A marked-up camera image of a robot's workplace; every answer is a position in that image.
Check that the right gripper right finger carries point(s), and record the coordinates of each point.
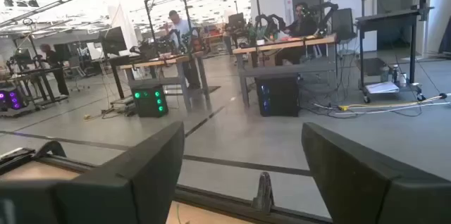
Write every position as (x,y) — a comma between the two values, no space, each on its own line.
(352,181)

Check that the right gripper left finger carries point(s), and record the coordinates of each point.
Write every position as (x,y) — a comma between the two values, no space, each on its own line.
(116,188)

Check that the black background robot arm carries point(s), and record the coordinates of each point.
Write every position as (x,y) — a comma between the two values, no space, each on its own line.
(326,12)
(269,23)

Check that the computer tower green lights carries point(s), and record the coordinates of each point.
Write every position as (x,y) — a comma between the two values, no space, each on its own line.
(149,101)

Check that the white binder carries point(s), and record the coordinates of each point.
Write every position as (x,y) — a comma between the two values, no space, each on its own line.
(382,87)

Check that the black flat clamp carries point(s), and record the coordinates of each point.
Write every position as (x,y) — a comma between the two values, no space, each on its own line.
(14,157)

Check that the small bottle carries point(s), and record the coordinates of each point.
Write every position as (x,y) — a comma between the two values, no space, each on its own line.
(384,73)
(395,72)

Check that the computer tower blue lights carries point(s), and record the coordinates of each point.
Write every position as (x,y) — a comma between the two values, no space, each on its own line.
(278,95)

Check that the wooden workbench grey legs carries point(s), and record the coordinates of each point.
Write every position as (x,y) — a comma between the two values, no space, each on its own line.
(158,62)
(282,45)

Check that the computer tower purple lights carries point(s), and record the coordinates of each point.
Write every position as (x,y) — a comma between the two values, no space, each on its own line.
(12,99)

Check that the person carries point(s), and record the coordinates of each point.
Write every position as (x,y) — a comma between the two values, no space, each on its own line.
(301,25)
(181,28)
(53,63)

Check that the black workbench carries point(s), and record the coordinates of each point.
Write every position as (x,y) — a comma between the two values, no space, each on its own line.
(35,72)

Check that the black monitor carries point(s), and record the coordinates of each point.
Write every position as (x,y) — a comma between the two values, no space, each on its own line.
(112,40)

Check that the black rolling cart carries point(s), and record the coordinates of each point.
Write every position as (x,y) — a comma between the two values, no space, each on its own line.
(387,16)

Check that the black arched frame bracket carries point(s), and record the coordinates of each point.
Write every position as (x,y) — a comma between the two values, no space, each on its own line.
(262,192)
(53,143)

